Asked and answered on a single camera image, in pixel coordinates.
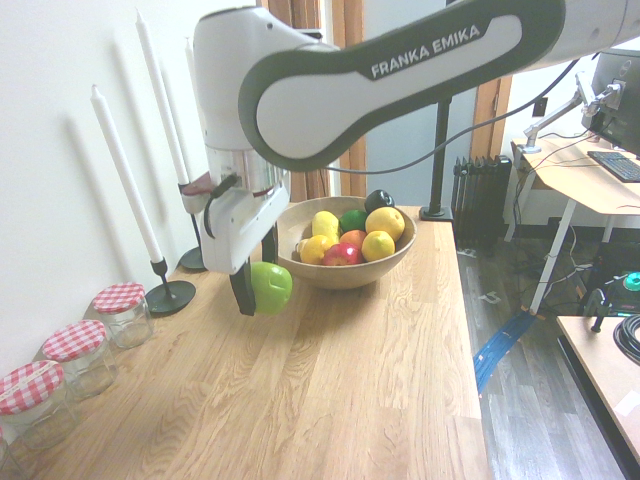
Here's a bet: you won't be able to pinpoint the green apple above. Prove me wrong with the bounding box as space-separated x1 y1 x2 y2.
250 261 294 316

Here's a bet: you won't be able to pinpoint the blue floor cable cover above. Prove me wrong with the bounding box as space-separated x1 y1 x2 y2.
471 310 540 392

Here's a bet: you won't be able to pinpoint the wooden fruit bowl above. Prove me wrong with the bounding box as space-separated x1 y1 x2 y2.
276 196 418 291

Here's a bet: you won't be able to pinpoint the red apple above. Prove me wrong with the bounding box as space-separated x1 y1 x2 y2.
321 242 365 268

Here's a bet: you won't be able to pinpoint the yellow lemon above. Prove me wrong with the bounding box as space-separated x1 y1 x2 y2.
299 234 335 266
360 230 397 263

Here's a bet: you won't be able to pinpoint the black radiator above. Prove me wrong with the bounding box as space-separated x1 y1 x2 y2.
451 154 514 250

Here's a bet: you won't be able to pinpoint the elongated yellow fruit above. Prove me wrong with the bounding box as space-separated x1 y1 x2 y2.
311 210 342 239

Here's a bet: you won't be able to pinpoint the black coiled cable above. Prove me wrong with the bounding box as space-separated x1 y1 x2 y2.
613 313 640 365

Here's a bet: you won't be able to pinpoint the orange peach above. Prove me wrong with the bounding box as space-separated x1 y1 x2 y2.
339 228 369 250

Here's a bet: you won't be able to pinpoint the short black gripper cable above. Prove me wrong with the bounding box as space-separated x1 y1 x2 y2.
201 173 239 239

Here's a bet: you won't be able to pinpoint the black keyboard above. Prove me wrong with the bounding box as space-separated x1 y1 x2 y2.
586 149 640 183

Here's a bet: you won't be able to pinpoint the light wooden desk white legs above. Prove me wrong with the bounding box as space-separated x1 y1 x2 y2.
509 133 640 317

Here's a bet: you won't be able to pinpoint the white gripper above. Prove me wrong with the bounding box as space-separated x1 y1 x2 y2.
198 183 292 317

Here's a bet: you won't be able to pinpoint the white taper candle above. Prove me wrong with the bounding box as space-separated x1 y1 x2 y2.
89 84 165 264
134 8 192 186

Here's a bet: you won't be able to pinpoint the green lime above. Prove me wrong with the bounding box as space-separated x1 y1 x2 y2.
339 209 370 234

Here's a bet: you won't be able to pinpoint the light wooden side table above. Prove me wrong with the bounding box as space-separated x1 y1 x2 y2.
555 313 640 464

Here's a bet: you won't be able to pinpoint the glass jar red checked lid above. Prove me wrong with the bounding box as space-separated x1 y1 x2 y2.
41 319 121 400
0 360 79 452
92 281 156 350

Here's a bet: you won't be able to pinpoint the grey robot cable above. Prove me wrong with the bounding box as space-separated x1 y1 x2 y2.
325 57 584 175

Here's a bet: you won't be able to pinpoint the black computer monitor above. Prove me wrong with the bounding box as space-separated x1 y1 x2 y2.
579 48 640 152

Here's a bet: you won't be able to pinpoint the black clamped pole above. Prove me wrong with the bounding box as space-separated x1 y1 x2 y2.
418 96 454 223

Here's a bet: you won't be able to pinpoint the black plum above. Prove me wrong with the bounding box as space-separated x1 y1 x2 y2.
363 189 397 215

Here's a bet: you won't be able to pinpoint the large yellow orange fruit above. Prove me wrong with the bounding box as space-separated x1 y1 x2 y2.
364 205 406 243

